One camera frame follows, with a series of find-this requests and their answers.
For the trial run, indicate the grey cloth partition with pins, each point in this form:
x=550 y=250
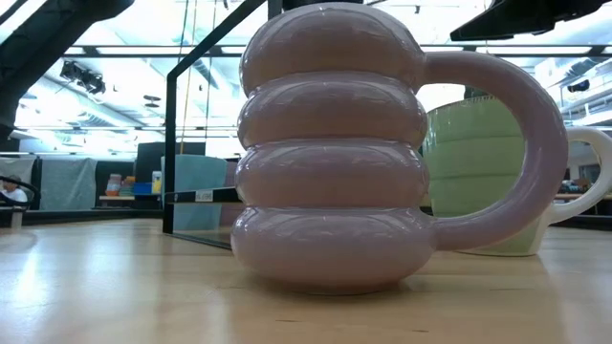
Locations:
x=67 y=184

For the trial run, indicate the black aluminium station frame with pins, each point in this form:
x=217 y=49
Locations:
x=225 y=195

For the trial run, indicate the black ceiling lamp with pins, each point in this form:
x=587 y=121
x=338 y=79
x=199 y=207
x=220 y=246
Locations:
x=578 y=86

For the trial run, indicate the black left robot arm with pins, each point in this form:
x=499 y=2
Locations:
x=38 y=48

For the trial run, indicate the yellow bottle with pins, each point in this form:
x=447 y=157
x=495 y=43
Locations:
x=156 y=182

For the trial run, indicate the orange and pink jar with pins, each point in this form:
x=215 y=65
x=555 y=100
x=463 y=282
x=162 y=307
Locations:
x=114 y=185

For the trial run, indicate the teal partition panel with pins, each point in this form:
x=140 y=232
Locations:
x=196 y=172

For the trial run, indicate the black ceiling track light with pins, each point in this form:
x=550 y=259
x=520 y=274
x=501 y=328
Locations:
x=82 y=76

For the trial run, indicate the person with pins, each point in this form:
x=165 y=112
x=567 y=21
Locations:
x=14 y=193

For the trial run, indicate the blue plastic bin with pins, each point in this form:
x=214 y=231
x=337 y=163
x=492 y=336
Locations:
x=142 y=188

